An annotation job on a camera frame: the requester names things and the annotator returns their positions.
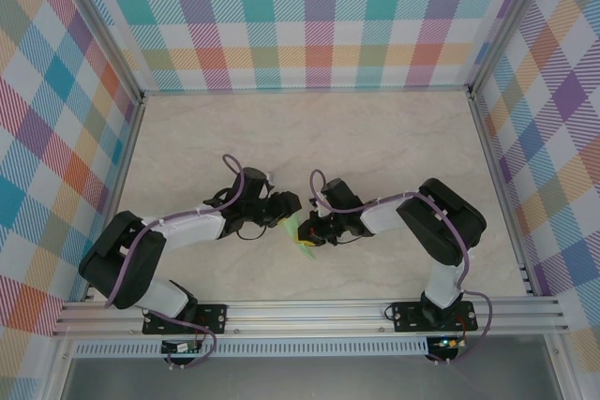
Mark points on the long aluminium base rail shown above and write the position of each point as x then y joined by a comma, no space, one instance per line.
304,315

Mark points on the aluminium side rail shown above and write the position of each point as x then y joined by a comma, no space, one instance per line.
498,184
124,161

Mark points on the small circuit board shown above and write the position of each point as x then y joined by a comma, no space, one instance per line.
447,343
180,347

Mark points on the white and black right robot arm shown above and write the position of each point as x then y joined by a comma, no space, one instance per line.
384,216

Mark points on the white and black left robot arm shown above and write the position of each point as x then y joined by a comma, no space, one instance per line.
192,232

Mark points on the aluminium frame post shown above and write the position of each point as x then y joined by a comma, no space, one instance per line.
100,30
508,20

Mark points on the small right circuit board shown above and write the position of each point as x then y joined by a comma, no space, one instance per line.
447,343

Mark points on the aluminium back rail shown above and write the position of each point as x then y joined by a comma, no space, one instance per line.
304,90

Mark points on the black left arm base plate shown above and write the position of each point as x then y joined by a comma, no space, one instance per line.
213,318

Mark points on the light green paper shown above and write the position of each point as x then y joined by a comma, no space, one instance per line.
293,229

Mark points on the small left circuit board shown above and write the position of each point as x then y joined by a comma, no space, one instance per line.
180,347

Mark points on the grey metal panel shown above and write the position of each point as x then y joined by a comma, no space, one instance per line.
304,379

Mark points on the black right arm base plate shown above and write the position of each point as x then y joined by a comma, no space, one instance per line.
403,320

